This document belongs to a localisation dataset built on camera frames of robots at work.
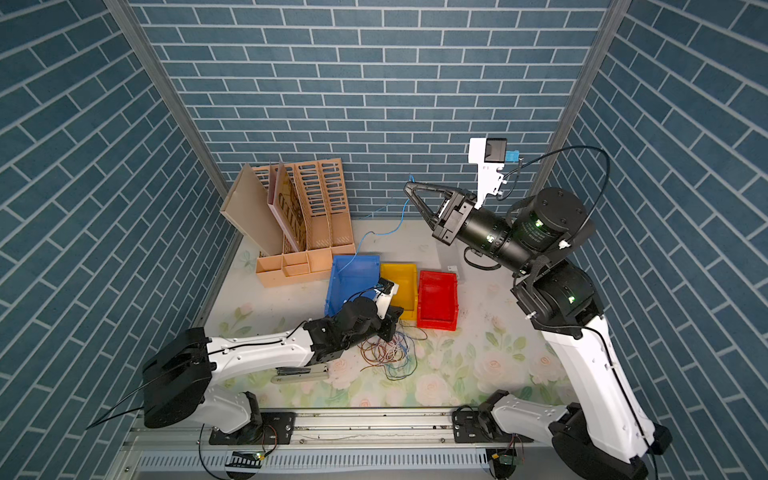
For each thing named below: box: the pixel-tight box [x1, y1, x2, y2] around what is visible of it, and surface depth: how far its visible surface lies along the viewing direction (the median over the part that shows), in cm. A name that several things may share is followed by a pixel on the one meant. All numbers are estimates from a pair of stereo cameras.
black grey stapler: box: [270, 365, 329, 384], surface depth 82 cm
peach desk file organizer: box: [252, 158, 356, 287], surface depth 104 cm
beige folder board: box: [220, 163, 284, 255], surface depth 98 cm
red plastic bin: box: [417, 270, 459, 332], surface depth 93 cm
